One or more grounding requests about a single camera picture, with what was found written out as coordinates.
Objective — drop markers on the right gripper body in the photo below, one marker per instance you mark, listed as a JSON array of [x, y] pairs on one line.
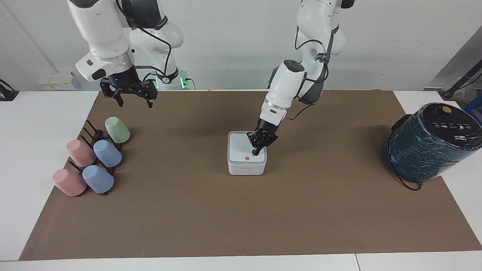
[[124, 79]]

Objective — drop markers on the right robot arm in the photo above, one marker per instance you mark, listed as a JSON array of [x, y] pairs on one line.
[[101, 34]]

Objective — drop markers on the dark wooden cup rack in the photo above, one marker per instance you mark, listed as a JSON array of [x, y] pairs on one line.
[[92, 132]]

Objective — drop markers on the pink plastic cup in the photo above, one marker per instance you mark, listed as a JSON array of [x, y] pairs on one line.
[[81, 153], [69, 183]]

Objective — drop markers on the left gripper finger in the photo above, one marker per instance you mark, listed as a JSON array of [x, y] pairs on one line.
[[269, 140], [255, 138]]

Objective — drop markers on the blue plastic cup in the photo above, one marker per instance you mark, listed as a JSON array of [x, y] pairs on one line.
[[98, 179], [108, 153]]

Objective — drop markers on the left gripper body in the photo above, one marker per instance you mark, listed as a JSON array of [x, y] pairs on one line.
[[269, 127]]

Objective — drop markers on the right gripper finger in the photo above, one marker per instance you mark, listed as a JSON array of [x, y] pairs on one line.
[[151, 91], [113, 92]]

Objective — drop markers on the small white square trash can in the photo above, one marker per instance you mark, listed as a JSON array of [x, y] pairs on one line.
[[241, 158]]

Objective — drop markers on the dark teal wrapped cylinder appliance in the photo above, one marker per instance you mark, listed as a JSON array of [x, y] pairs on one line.
[[429, 150]]

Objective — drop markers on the green plastic cup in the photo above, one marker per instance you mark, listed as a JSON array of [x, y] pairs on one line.
[[117, 130]]

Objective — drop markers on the black stand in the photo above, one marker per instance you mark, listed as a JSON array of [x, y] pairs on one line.
[[461, 81], [7, 93]]

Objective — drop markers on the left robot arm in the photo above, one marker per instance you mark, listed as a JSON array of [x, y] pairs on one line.
[[290, 82]]

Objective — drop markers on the blue box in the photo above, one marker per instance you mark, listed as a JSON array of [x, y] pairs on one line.
[[475, 109]]

